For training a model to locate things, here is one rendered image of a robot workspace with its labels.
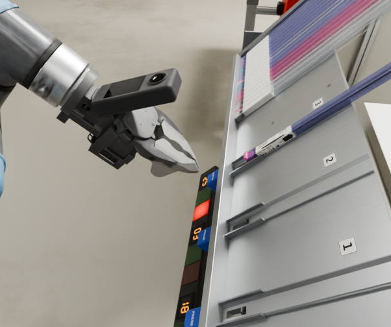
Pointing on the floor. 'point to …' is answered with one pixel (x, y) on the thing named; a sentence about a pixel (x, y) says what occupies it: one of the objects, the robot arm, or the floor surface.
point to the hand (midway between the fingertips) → (195, 163)
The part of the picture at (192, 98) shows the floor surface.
